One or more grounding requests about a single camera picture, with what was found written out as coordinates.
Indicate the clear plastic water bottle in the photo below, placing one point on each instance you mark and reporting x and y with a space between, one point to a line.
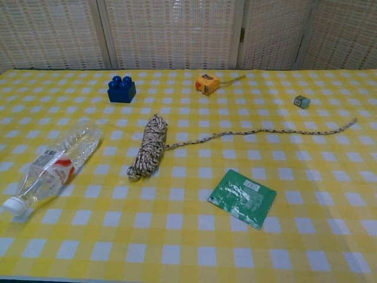
59 165

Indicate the brass screen hinge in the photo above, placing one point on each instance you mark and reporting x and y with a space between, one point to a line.
243 34

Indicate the woven beige folding screen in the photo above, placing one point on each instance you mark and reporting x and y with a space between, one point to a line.
176 29

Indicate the orange tape measure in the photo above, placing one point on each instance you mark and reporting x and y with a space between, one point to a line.
207 84

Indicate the small green cube box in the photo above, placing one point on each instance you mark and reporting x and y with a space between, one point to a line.
302 101

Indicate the blue toy building block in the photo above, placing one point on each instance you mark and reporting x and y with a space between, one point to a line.
122 92

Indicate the yellow white checked tablecloth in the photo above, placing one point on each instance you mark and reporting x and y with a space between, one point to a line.
188 250

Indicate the green foil packet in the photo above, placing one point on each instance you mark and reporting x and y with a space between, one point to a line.
244 197

